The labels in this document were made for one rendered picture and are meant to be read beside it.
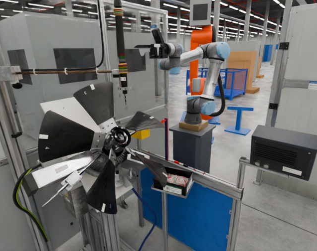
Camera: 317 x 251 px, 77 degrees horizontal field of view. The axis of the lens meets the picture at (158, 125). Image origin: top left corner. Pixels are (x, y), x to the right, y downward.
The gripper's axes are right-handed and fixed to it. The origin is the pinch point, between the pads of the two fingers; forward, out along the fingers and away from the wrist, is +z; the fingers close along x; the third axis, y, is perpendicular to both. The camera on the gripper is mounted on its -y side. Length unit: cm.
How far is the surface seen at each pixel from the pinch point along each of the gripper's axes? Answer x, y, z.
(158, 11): 70, -37, -98
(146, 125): -2.6, 44.9, 2.8
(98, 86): 18.1, 21.3, 19.1
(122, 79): -1.1, 16.2, 17.1
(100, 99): 13.7, 27.4, 21.7
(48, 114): 9, 28, 52
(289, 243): -84, 165, -88
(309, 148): -81, 43, -13
